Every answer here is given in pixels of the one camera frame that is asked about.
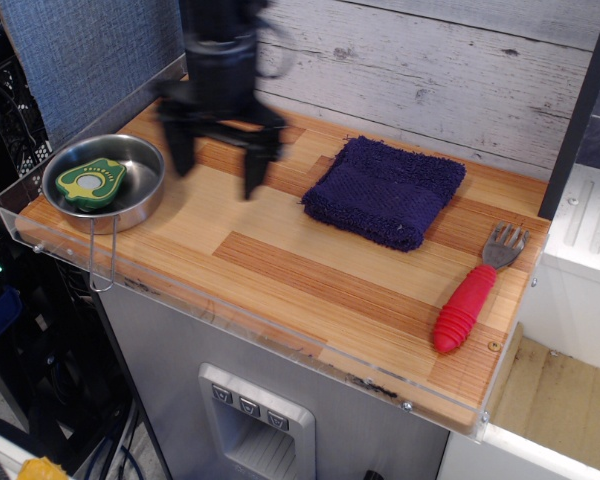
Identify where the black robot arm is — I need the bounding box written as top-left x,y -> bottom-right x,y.
155,1 -> 286,199

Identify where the clear acrylic table edge guard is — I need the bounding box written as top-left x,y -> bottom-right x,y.
0,49 -> 552,445

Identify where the yellow and black object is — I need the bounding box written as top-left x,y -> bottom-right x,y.
0,457 -> 69,480

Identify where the dark grey right post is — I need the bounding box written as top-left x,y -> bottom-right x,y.
538,33 -> 600,220

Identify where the purple folded towel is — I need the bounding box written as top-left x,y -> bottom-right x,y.
301,136 -> 466,252

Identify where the stainless steel pot with handle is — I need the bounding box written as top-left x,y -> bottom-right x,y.
42,134 -> 166,293

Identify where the stainless steel toy fridge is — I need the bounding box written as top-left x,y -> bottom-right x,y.
99,285 -> 448,479

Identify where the fork with red handle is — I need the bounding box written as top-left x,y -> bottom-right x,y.
433,222 -> 530,353

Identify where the black storage crate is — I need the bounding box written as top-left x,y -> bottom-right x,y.
0,35 -> 52,187

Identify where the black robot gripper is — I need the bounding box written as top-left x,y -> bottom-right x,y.
154,39 -> 286,200

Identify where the white toy sink unit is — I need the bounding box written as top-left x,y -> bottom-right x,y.
439,165 -> 600,479

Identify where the green toy avocado half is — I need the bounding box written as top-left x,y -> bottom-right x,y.
55,158 -> 127,212

